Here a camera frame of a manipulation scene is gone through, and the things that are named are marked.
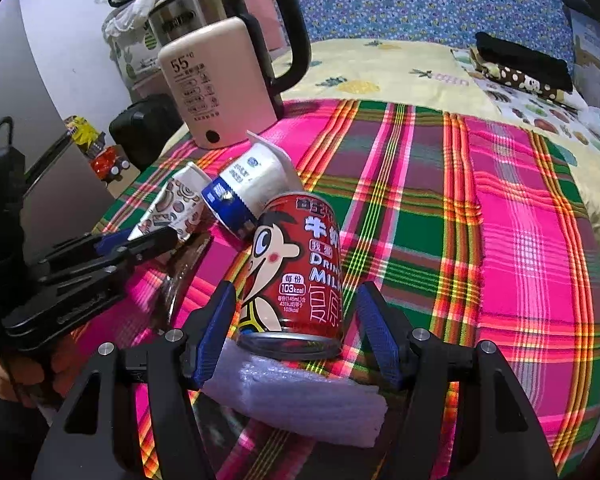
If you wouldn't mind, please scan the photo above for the red white small packet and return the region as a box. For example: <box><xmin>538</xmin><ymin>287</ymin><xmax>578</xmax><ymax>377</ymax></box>
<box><xmin>91</xmin><ymin>145</ymin><xmax>131</xmax><ymax>183</ymax></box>

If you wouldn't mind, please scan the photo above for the cardboard box with black bag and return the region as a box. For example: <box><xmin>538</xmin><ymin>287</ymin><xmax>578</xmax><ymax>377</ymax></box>
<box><xmin>562</xmin><ymin>0</ymin><xmax>600</xmax><ymax>111</ymax></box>

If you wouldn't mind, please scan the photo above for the white foam net sleeve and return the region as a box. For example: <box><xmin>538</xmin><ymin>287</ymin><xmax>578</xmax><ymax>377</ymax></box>
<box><xmin>200</xmin><ymin>342</ymin><xmax>388</xmax><ymax>448</ymax></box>

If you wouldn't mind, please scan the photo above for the blue floral headboard cloth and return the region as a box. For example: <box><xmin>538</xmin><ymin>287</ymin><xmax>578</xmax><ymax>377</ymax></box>
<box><xmin>257</xmin><ymin>0</ymin><xmax>581</xmax><ymax>66</ymax></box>

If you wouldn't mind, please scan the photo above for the patterned paper cup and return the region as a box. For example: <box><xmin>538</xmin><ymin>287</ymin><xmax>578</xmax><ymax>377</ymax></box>
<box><xmin>127</xmin><ymin>161</ymin><xmax>211</xmax><ymax>241</ymax></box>

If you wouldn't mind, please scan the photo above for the black bag beside table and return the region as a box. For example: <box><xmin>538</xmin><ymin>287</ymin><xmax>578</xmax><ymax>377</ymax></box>
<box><xmin>109</xmin><ymin>92</ymin><xmax>183</xmax><ymax>171</ymax></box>

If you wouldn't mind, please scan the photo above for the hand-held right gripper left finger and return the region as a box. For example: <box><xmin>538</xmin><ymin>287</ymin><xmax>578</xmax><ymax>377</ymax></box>
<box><xmin>30</xmin><ymin>280</ymin><xmax>238</xmax><ymax>480</ymax></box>

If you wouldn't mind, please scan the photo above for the red milk drink can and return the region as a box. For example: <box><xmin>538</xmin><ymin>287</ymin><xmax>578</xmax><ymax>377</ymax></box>
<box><xmin>236</xmin><ymin>191</ymin><xmax>344</xmax><ymax>360</ymax></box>

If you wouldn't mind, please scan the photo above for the pink green plaid tablecloth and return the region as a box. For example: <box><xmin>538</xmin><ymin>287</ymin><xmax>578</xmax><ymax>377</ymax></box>
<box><xmin>65</xmin><ymin>97</ymin><xmax>600</xmax><ymax>480</ymax></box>

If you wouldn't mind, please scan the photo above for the black folded clothing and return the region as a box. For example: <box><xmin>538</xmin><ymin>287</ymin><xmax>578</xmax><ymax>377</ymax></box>
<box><xmin>474</xmin><ymin>31</ymin><xmax>575</xmax><ymax>93</ymax></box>

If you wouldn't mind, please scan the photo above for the brown polka dot pillow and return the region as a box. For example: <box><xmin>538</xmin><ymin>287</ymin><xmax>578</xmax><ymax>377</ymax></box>
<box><xmin>470</xmin><ymin>47</ymin><xmax>573</xmax><ymax>103</ymax></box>

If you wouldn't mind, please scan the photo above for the cream electric heating cup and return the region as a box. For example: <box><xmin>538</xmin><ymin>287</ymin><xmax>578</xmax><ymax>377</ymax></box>
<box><xmin>158</xmin><ymin>16</ymin><xmax>278</xmax><ymax>150</ymax></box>

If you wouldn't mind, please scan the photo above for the yellow pineapple bed sheet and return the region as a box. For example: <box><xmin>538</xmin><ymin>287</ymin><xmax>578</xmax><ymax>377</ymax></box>
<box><xmin>272</xmin><ymin>37</ymin><xmax>600</xmax><ymax>241</ymax></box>

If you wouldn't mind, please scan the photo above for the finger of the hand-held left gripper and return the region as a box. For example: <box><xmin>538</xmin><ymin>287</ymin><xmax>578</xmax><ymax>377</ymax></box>
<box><xmin>35</xmin><ymin>226</ymin><xmax>179</xmax><ymax>288</ymax></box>
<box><xmin>22</xmin><ymin>231</ymin><xmax>131</xmax><ymax>273</ymax></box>

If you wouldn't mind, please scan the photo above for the clear bottle with pink label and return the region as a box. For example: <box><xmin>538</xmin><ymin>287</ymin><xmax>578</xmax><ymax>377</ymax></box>
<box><xmin>152</xmin><ymin>232</ymin><xmax>215</xmax><ymax>331</ymax></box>

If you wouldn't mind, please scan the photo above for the person's left hand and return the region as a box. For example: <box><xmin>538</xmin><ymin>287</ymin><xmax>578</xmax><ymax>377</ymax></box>
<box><xmin>0</xmin><ymin>335</ymin><xmax>81</xmax><ymax>408</ymax></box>

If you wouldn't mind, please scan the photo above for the pile of pineapple bedding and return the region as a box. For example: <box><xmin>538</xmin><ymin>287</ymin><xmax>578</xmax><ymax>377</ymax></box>
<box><xmin>102</xmin><ymin>0</ymin><xmax>226</xmax><ymax>93</ymax></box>

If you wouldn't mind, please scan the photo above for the white fruit print cloth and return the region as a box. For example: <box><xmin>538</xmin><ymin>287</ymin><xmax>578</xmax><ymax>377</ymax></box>
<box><xmin>450</xmin><ymin>45</ymin><xmax>600</xmax><ymax>166</ymax></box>

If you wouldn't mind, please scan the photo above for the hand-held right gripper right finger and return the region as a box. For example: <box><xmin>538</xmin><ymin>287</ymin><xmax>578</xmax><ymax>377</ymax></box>
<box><xmin>355</xmin><ymin>282</ymin><xmax>561</xmax><ymax>480</ymax></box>

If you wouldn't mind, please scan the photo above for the white yogurt cup blue label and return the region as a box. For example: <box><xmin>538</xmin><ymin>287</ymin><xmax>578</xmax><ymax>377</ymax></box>
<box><xmin>201</xmin><ymin>130</ymin><xmax>301</xmax><ymax>251</ymax></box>

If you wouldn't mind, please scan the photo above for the yellow packet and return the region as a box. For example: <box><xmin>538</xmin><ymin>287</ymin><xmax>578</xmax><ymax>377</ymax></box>
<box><xmin>64</xmin><ymin>115</ymin><xmax>106</xmax><ymax>156</ymax></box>

